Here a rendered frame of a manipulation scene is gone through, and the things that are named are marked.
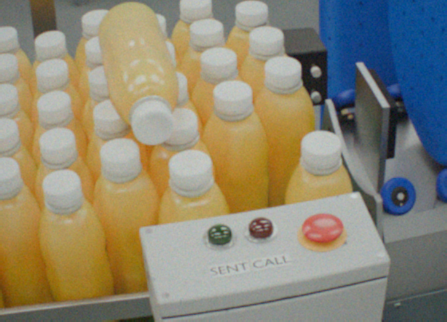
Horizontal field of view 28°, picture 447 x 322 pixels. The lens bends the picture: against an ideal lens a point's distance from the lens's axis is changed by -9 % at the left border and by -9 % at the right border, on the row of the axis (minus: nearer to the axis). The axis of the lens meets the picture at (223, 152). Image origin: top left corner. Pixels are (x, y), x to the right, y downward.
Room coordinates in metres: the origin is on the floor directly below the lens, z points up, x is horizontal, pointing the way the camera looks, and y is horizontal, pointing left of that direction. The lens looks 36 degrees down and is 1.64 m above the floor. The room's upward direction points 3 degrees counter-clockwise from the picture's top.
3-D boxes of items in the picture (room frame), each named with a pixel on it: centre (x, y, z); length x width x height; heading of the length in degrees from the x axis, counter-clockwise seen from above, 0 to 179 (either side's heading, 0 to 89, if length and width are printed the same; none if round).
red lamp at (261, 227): (0.62, -0.03, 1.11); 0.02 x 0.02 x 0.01
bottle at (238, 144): (0.84, -0.01, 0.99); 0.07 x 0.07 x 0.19
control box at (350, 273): (0.61, -0.03, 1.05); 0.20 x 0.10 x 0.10; 100
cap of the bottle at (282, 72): (0.89, -0.07, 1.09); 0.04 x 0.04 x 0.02
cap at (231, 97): (0.84, -0.01, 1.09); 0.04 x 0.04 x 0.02
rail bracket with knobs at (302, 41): (1.12, -0.10, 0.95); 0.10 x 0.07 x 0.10; 10
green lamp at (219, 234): (0.62, 0.01, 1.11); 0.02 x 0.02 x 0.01
